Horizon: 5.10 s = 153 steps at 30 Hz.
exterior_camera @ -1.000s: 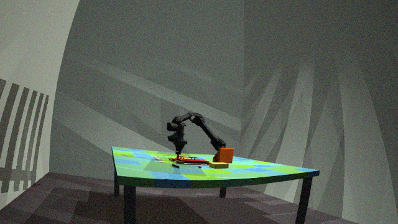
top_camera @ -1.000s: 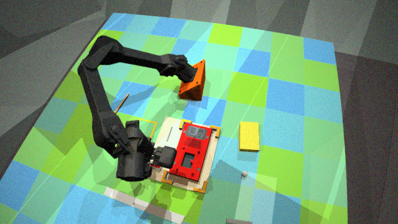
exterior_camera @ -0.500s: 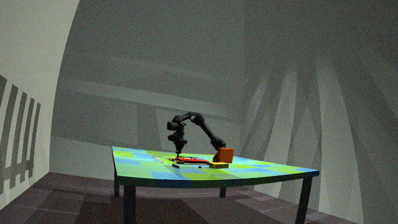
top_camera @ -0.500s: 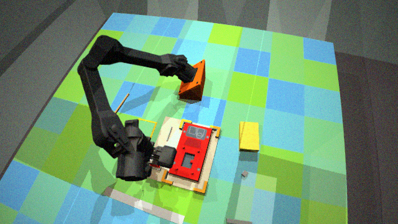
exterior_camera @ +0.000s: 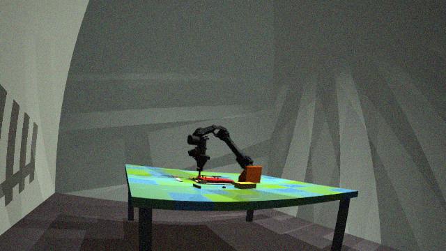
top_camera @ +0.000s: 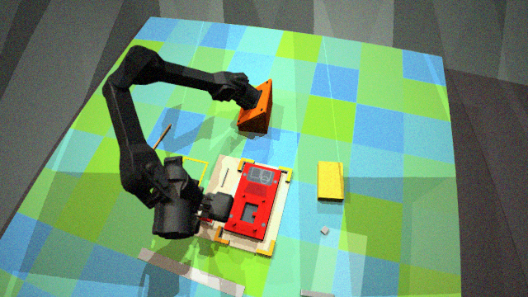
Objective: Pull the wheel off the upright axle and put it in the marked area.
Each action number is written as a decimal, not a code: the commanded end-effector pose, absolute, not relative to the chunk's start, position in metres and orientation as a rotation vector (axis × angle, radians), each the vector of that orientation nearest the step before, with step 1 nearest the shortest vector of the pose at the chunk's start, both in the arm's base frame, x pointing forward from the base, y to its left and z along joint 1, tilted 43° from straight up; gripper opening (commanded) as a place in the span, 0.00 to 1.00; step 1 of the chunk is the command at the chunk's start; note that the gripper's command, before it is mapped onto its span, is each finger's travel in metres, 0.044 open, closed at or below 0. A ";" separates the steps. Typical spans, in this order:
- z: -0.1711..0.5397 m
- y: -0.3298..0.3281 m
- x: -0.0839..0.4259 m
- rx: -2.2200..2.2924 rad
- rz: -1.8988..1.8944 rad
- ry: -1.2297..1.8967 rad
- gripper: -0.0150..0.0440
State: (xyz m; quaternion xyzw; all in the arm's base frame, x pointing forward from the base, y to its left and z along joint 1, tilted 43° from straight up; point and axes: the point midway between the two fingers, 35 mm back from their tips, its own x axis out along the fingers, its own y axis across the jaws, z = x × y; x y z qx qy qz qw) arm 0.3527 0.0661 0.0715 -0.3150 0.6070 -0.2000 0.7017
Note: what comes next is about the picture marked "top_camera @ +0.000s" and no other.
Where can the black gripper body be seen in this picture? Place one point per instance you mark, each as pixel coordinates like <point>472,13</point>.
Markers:
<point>218,205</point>

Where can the orange thin rod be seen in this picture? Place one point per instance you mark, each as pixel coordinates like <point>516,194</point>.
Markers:
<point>159,140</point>

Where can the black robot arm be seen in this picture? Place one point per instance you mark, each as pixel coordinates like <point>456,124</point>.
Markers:
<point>140,167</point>

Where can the yellow rectangular block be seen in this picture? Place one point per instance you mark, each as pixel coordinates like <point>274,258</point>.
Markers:
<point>330,181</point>

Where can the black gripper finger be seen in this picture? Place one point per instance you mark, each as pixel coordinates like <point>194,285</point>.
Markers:
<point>204,214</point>

